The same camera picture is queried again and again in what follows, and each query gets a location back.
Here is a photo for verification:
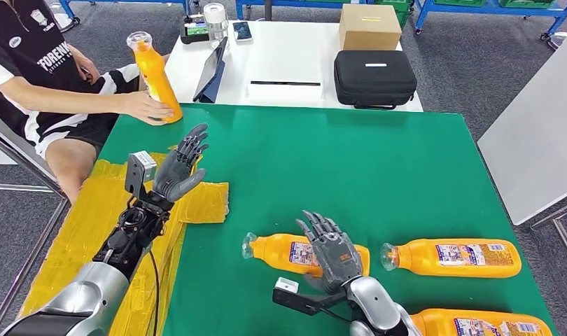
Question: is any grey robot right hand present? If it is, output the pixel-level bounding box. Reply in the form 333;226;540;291
295;210;364;294

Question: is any person's left hand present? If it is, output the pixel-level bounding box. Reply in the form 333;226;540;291
70;46;102;85

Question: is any person's right hand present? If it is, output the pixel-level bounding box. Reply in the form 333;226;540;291
121;90;176;126

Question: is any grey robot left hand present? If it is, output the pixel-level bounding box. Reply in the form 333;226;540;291
151;122;210;204

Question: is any orange detergent bottle clear cap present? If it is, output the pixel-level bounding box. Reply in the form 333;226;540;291
126;31;184;125
409;308;554;336
380;238;523;279
240;232;372;278

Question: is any person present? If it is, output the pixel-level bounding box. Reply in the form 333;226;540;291
0;0;176;205

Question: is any tablet in blue cover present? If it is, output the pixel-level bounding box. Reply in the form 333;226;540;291
192;36;229;104

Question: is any black handheld screen device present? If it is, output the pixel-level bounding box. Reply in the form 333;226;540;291
180;15;211;46

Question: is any grey metal chair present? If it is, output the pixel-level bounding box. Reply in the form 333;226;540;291
0;99;74;336

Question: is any clear glass jar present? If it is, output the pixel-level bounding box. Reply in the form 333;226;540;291
203;2;229;46

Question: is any blue metal rack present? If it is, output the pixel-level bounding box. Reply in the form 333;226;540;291
235;0;413;22
57;0;193;24
412;0;567;42

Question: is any black smartphone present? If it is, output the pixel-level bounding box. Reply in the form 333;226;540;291
232;20;254;43

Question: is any yellow tape patch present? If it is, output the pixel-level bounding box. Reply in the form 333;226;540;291
19;150;230;336

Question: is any white flat box black slot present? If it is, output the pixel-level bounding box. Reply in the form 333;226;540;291
246;53;326;105

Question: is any white table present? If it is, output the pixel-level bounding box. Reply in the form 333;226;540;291
164;20;424;112
477;36;567;274

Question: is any black zip case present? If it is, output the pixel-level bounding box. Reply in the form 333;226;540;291
333;49;418;111

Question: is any brown cardboard box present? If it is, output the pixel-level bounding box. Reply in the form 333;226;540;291
338;3;403;51

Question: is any green plastic crate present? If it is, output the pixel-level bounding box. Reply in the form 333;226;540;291
434;0;491;8
375;0;413;28
498;0;560;9

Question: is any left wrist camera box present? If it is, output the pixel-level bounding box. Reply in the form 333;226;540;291
125;150;158;198

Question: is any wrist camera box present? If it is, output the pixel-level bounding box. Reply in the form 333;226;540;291
125;150;158;198
272;277;347;317

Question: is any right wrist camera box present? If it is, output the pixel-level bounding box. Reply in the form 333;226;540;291
272;277;347;317

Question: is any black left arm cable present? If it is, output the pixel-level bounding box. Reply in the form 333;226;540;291
148;250;160;336

